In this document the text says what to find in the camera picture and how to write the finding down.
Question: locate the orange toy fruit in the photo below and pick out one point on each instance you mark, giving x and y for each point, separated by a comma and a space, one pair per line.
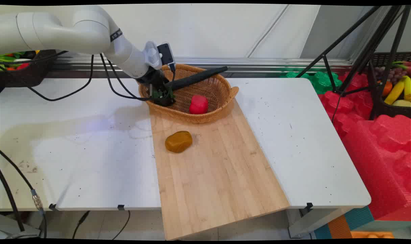
387, 88

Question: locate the black plastic basket with toys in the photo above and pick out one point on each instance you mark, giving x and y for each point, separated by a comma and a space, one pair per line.
26, 74

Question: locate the red toy fruit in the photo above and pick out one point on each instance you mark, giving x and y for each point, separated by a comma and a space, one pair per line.
198, 104

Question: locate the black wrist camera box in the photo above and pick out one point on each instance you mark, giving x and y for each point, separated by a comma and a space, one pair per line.
166, 54

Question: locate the purple toy grapes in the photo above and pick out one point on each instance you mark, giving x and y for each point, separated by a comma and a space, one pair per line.
393, 74

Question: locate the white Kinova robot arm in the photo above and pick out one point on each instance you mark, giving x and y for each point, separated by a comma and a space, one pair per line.
56, 32

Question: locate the yellow toy banana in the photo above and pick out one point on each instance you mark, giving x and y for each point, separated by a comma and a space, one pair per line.
396, 89

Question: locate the black long rod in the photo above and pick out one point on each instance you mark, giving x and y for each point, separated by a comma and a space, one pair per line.
198, 78

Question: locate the black tripod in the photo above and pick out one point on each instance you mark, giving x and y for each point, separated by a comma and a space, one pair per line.
371, 44

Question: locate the bamboo wooden board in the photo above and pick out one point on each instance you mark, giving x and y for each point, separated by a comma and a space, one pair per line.
212, 183

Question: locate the red foam mat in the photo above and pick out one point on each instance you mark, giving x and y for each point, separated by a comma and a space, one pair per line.
378, 152

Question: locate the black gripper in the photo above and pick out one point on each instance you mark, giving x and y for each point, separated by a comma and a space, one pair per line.
154, 79

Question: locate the teal and orange foam mat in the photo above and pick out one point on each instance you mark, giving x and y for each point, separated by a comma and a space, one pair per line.
347, 225

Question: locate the black basket with toy fruit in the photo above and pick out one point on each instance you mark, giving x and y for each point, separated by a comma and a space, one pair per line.
395, 108

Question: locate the green foam mat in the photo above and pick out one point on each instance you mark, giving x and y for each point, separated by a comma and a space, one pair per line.
322, 81

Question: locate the woven wicker basket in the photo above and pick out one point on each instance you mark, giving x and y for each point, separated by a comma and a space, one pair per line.
215, 88

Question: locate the brown toy potato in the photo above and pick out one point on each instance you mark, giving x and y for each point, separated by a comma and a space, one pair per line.
178, 141

